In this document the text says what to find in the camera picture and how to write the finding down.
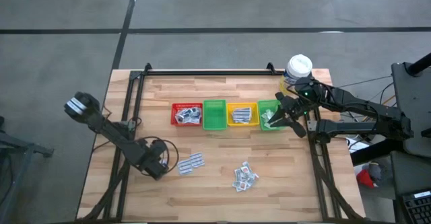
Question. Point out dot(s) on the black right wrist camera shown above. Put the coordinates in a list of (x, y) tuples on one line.
[(304, 86)]

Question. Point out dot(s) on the yellow Lysol wipes canister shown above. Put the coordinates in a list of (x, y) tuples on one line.
[(298, 67)]

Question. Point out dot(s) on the black aluminium table frame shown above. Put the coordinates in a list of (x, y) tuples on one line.
[(208, 72)]

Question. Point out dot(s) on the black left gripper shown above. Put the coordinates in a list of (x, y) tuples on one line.
[(155, 160)]

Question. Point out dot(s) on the black keyboard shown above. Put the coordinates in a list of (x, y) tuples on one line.
[(419, 210)]

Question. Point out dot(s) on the black desk bar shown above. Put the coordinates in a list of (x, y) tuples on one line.
[(377, 150)]

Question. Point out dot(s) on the red plastic basket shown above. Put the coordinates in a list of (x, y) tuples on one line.
[(173, 109)]

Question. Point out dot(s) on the yellow plastic basket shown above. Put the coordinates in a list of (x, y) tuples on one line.
[(242, 105)]

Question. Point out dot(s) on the black pole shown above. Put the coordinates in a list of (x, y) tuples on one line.
[(421, 64)]

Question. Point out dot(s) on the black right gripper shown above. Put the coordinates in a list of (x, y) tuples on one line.
[(296, 108)]

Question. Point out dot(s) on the blue striped bandage packet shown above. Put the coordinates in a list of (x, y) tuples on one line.
[(165, 161), (242, 111), (241, 121), (197, 160), (185, 167), (240, 117)]

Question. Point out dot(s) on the green plastic basket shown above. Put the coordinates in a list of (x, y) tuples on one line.
[(262, 104), (215, 116)]

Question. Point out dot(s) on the grey mounting plate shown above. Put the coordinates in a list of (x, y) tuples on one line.
[(311, 125)]

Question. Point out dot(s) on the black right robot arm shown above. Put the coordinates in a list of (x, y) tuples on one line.
[(353, 101)]

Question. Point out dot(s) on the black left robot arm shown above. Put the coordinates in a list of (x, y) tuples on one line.
[(114, 135)]

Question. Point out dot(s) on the grey metal stand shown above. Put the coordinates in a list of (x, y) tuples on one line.
[(23, 148)]

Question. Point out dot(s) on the black print white packet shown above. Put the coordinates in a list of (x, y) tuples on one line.
[(197, 111), (180, 114), (189, 111), (196, 120), (184, 119)]

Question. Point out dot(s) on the white paper sheet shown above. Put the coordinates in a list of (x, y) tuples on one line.
[(355, 145)]

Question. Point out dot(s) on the red grey fabric bundle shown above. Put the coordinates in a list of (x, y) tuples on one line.
[(365, 178)]

